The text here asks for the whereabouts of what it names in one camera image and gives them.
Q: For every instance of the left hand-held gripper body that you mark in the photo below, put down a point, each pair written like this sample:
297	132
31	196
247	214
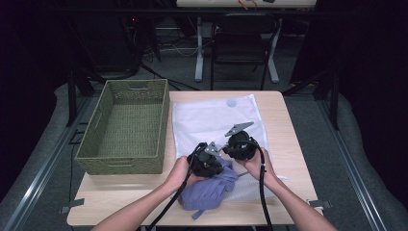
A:
205	162

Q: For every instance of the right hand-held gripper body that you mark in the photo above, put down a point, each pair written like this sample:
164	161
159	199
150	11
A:
240	147

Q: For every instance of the purple cloth garment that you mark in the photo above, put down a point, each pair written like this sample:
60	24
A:
211	189

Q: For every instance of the white mesh laundry bag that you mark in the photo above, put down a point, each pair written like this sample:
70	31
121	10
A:
205	118

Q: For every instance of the green woven basket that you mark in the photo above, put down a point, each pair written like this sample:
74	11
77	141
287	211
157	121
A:
128	128

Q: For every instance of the person's right hand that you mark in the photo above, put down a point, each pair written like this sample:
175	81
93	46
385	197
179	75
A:
260	168

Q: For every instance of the person's left hand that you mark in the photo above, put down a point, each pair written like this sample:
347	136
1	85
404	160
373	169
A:
178	174

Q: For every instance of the dark round table grommet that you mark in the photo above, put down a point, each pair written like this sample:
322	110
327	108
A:
231	103

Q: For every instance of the grey tape piece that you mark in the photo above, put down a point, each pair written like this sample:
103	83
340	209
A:
72	205
319	203

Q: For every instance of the white-legged desk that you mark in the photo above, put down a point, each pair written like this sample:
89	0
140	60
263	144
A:
199	57

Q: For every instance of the black metal stand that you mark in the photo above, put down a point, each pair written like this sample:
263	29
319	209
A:
71	99
335	102

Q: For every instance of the black folding chair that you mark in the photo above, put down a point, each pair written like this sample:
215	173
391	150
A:
240	41

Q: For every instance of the metal floor rail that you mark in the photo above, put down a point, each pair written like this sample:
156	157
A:
41	173
352	173

